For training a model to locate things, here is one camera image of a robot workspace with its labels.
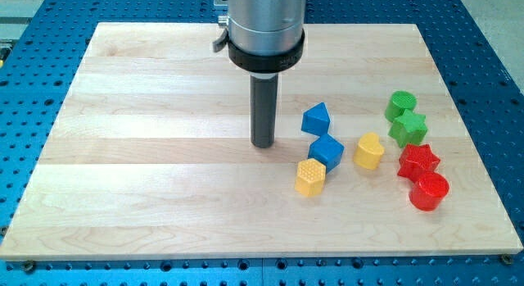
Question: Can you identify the blue triangle block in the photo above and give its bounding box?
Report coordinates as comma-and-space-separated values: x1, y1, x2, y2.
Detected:
300, 102, 331, 136

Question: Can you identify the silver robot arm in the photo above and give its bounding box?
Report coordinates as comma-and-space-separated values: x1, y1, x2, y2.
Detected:
212, 0, 306, 74

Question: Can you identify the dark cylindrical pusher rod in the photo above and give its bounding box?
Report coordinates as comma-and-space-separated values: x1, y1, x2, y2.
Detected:
250, 74, 278, 148

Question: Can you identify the yellow hexagon block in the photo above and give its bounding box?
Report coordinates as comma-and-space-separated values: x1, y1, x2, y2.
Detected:
295, 158, 326, 197

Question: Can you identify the blue cube block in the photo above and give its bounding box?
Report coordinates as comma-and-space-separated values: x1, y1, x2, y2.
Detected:
308, 134, 345, 173

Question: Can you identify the yellow heart block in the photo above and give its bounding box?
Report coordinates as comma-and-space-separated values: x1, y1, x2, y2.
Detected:
353, 132, 385, 170

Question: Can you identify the wooden board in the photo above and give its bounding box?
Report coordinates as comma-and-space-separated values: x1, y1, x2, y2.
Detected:
1, 23, 522, 261

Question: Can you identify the green cylinder block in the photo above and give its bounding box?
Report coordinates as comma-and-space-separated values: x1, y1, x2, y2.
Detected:
384, 91, 417, 122

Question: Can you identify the green star block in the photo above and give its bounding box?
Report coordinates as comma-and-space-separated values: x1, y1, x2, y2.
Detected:
388, 109, 428, 148

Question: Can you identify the red star block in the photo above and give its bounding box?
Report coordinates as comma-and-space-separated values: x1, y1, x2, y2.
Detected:
397, 143, 440, 182

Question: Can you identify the red cylinder block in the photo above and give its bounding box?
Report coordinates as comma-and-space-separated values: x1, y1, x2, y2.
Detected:
409, 172, 449, 211

